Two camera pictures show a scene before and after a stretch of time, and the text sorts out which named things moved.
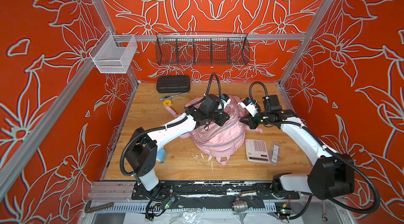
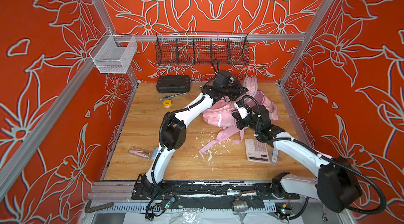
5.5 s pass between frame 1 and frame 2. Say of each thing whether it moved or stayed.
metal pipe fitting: stayed
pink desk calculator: stayed
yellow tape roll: stayed
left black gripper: moved
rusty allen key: stayed
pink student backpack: moved
